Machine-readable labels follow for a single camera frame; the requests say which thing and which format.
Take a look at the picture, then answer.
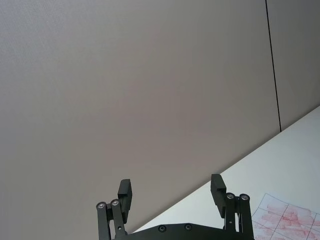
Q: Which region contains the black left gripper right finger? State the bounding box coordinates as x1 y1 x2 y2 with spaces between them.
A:
210 173 256 240

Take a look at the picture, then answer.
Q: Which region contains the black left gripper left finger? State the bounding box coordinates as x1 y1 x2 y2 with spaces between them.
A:
95 178 134 240

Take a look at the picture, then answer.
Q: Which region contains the white paper with red marks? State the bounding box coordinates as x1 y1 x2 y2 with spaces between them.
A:
251 192 320 240

